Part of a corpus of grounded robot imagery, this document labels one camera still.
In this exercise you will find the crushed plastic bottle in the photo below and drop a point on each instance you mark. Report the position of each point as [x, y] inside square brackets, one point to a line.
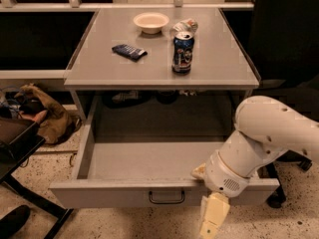
[189, 25]

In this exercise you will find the blue soda can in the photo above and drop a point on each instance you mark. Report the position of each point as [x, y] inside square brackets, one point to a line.
[183, 43]

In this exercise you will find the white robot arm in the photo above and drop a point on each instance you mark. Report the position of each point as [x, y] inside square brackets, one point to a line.
[264, 129]

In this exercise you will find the brown bag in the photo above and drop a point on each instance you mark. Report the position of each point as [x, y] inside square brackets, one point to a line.
[55, 124]

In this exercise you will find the items in drawer back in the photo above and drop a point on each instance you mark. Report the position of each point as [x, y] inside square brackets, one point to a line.
[125, 99]

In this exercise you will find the grey long workbench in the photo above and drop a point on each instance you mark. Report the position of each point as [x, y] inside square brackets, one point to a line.
[40, 43]

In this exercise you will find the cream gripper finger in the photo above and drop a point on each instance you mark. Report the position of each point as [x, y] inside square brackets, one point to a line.
[199, 172]
[213, 211]

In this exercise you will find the grey top drawer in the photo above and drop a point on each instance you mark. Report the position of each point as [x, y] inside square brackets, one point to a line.
[143, 156]

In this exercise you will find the dark blue snack packet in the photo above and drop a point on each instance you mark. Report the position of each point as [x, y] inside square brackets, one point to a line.
[129, 52]

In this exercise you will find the black office chair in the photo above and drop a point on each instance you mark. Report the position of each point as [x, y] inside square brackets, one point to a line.
[281, 38]

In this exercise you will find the white bowl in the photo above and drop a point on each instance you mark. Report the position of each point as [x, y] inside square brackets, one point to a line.
[151, 22]

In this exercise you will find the grey drawer cabinet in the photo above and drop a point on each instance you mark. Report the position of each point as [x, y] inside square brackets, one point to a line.
[218, 61]

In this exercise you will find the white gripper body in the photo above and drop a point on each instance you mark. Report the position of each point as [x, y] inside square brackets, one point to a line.
[221, 177]

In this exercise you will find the black shoe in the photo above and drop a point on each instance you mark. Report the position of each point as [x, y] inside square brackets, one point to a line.
[12, 222]

